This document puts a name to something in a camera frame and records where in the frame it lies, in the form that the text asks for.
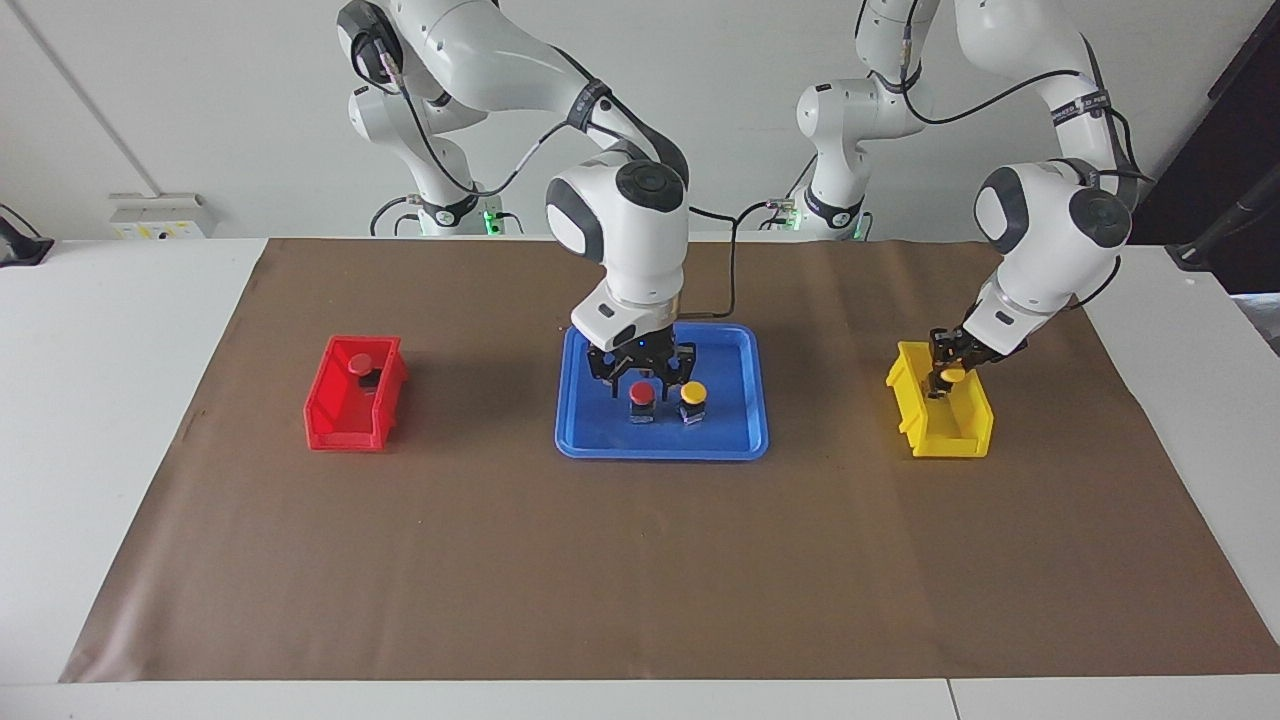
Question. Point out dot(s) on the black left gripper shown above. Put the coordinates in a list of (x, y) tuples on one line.
[(965, 348)]

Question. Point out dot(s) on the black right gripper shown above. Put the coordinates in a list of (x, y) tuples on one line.
[(640, 358)]

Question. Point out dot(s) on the yellow push button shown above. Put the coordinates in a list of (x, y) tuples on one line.
[(693, 391), (953, 376)]

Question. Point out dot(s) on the red push button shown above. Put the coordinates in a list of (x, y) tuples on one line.
[(641, 392), (358, 363)]

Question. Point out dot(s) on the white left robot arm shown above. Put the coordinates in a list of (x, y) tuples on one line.
[(1050, 240)]

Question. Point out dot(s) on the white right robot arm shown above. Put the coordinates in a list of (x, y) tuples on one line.
[(620, 230)]

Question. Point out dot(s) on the yellow plastic bin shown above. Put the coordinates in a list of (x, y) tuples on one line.
[(950, 447)]

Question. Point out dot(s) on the blue plastic tray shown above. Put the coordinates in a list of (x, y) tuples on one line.
[(730, 430)]

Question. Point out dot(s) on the brown paper mat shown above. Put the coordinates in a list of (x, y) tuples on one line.
[(640, 560)]

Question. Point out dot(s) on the red plastic bin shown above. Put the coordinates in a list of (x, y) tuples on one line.
[(345, 440)]

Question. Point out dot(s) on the black slanted pole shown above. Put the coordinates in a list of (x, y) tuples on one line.
[(1230, 215)]

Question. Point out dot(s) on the white power strip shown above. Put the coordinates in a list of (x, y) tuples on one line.
[(160, 215)]

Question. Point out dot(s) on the black stand foot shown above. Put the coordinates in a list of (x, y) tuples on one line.
[(20, 250)]

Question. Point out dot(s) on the dark wall panel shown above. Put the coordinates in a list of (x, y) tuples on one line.
[(1220, 170)]

